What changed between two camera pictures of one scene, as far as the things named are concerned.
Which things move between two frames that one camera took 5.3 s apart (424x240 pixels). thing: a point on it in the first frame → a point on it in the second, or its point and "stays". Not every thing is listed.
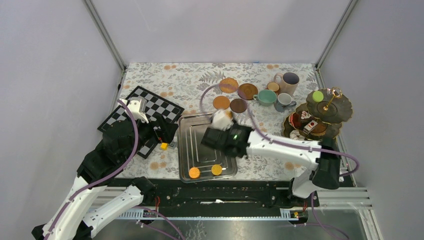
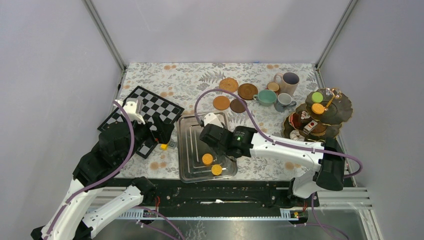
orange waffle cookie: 228,114 → 317,108
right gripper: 229,130 stays
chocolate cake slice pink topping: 305,116 stays
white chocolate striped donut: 295,134 stays
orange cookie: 194,172 → 207,159
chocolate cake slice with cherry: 309,127 stays
